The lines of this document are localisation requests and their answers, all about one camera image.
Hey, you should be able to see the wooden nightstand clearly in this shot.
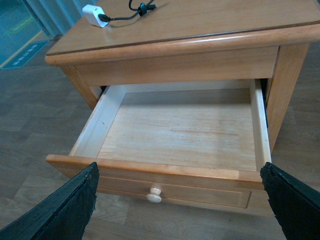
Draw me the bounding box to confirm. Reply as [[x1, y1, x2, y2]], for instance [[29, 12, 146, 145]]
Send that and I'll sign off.
[[45, 0, 320, 147]]

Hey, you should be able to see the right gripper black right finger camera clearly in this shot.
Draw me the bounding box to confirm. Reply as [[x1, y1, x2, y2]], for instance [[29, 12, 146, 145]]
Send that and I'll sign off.
[[260, 162, 320, 240]]

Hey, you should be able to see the black charger cable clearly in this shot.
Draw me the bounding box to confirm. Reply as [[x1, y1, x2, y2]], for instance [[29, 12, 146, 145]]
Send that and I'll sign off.
[[98, 0, 157, 23]]

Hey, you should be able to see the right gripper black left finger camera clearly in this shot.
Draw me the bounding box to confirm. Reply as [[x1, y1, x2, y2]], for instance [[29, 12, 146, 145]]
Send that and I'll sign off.
[[0, 162, 100, 240]]

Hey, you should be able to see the pale pleated curtain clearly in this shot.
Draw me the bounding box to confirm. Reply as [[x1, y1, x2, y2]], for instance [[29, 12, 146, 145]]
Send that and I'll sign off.
[[22, 0, 97, 37]]

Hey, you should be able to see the wooden drawer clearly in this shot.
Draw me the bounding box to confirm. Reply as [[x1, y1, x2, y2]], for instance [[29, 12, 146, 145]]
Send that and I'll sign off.
[[46, 79, 273, 216]]

